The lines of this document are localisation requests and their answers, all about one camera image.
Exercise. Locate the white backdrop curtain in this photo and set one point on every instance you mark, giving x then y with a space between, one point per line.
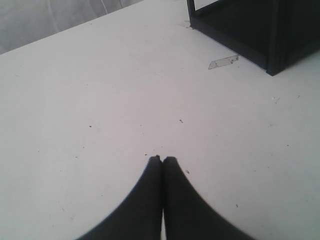
44 32

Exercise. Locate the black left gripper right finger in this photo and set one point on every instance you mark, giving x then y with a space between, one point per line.
186 215

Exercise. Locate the black metal shelf rack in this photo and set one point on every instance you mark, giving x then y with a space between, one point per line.
273 34

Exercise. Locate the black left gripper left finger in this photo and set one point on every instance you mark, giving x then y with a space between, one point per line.
139 216

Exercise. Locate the clear tape piece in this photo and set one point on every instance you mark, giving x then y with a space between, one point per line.
223 62
185 24

